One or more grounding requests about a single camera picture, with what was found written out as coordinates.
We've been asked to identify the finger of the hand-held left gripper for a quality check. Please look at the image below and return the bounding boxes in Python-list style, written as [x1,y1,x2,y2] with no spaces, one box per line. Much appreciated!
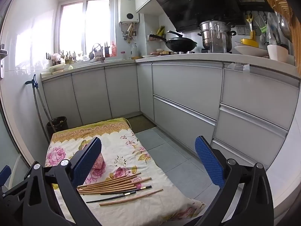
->
[0,165,25,215]

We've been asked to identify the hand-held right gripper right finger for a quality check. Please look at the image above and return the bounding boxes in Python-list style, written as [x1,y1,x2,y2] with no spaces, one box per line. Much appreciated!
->
[186,136,274,226]

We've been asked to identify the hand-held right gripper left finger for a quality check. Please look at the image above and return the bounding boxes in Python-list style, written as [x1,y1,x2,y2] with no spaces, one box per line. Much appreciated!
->
[24,137,103,226]

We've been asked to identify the pile of wooden chopsticks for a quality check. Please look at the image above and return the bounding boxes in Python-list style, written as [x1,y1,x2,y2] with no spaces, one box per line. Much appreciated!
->
[76,172,152,195]

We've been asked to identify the black chopstick with gold band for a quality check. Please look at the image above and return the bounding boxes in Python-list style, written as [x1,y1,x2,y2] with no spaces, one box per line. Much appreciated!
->
[101,186,152,195]
[86,191,136,203]

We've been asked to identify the brown wooden chopstick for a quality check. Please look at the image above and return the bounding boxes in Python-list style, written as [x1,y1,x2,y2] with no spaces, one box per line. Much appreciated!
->
[99,189,164,206]

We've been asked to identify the floral printed cloth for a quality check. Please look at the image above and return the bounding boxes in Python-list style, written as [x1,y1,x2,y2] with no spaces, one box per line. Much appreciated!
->
[45,117,205,226]

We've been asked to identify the black trash bin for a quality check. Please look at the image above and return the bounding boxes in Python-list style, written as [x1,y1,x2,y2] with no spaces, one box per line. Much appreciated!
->
[46,116,68,134]

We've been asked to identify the dark floor mat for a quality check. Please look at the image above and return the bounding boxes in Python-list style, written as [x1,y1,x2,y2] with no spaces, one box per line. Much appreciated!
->
[126,115,157,133]

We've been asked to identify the grey kitchen base cabinets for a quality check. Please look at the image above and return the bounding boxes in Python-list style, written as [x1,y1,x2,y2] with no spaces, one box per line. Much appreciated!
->
[41,60,301,170]

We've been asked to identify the stacked white bowls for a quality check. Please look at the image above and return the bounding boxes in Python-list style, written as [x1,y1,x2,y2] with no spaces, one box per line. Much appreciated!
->
[49,63,65,74]

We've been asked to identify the countertop utensil caddy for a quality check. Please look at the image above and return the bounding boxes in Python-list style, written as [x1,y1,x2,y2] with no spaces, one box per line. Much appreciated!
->
[92,43,104,59]

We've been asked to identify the gas stove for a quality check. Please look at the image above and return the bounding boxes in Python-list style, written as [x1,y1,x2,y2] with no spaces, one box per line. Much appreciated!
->
[173,49,233,54]

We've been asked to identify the large white bowl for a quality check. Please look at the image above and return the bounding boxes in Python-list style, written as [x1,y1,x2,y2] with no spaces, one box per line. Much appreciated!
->
[234,45,270,57]

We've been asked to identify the black wok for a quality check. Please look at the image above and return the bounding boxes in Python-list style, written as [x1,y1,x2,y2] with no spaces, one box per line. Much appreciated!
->
[148,30,198,53]

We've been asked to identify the clear glass pitcher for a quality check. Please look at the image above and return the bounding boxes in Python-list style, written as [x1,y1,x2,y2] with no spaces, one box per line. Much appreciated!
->
[210,24,227,53]

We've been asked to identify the yellow enamel pot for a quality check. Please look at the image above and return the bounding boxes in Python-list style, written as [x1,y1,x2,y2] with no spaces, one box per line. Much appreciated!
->
[240,31,259,47]

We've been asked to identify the steel steamer pot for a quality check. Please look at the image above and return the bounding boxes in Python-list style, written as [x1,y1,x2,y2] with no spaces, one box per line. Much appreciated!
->
[198,20,236,52]

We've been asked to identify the white cup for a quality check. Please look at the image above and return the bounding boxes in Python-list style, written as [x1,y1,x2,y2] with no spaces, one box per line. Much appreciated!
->
[267,44,289,61]

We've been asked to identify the hanging wooden rolling pin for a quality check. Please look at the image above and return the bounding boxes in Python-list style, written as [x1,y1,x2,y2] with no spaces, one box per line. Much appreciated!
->
[122,22,138,44]

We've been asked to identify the kitchen window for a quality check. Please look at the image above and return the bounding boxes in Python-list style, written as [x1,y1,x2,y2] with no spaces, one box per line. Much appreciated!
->
[55,0,116,57]

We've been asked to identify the steel ladle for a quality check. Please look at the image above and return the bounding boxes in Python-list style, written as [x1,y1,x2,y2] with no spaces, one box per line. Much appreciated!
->
[277,14,294,43]

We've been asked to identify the white water heater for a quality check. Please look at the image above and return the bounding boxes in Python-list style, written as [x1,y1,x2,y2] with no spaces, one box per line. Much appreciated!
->
[118,0,140,24]

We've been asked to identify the black range hood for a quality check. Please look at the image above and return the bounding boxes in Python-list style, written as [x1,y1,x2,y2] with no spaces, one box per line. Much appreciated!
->
[152,0,246,32]

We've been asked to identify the blue wall clip holder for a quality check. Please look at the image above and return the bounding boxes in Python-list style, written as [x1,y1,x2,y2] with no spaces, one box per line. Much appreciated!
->
[25,74,39,88]

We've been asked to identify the silver door handle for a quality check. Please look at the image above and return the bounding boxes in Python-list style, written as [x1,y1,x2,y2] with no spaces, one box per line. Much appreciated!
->
[0,44,7,79]

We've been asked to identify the wall spice rack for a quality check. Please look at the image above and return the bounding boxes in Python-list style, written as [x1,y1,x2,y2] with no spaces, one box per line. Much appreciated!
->
[147,26,168,42]

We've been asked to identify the yellow handled scissors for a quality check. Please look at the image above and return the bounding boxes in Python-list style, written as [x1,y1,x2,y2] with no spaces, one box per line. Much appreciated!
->
[246,13,254,32]

